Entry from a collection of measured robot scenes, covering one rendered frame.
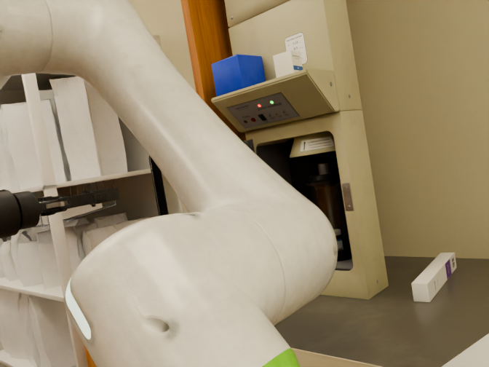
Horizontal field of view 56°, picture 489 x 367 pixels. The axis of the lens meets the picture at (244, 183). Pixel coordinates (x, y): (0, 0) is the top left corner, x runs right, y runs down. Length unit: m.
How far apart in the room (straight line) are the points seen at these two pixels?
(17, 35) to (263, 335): 0.43
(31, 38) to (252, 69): 0.73
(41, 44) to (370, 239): 0.89
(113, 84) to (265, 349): 0.39
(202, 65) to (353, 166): 0.51
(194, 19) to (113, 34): 0.76
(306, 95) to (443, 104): 0.52
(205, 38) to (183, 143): 0.88
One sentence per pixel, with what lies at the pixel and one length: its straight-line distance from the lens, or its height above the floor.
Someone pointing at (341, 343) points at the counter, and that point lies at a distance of 0.99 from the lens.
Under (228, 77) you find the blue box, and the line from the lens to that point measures 1.23.
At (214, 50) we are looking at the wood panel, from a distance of 1.40.
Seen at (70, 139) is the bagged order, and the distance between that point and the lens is 2.12.
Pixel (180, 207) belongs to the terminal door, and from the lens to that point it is 1.18.
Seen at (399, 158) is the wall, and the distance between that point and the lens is 1.56.
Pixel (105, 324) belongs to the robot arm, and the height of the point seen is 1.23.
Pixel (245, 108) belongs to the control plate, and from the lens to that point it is 1.23.
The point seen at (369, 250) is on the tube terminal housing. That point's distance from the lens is 1.21.
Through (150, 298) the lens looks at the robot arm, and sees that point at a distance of 0.34.
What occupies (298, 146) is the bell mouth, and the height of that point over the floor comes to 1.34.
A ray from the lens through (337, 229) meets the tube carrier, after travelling 1.28.
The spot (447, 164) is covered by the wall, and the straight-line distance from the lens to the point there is 1.51.
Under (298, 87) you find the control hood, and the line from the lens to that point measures 1.10.
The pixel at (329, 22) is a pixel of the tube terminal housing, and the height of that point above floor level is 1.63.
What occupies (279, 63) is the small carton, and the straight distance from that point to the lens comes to 1.15.
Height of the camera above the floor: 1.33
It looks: 3 degrees down
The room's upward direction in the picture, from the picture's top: 9 degrees counter-clockwise
